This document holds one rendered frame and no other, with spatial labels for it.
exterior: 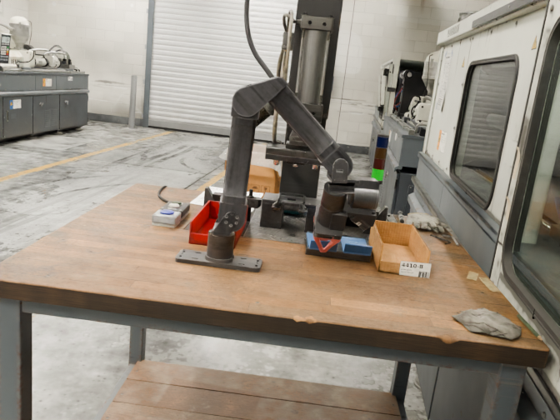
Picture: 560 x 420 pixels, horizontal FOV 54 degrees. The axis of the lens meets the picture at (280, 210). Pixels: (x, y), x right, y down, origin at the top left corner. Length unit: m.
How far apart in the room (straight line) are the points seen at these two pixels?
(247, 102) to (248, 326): 0.47
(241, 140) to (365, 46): 9.66
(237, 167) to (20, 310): 0.54
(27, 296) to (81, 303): 0.11
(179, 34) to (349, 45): 3.28
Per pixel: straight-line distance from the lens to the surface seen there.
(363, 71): 10.81
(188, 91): 11.22
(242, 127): 1.21
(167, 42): 11.35
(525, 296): 1.35
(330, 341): 1.13
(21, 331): 1.28
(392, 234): 1.62
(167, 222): 1.56
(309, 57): 1.59
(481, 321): 1.18
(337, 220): 1.30
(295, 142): 1.58
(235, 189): 1.24
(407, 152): 4.68
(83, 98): 10.32
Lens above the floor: 1.35
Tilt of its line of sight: 14 degrees down
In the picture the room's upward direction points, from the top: 6 degrees clockwise
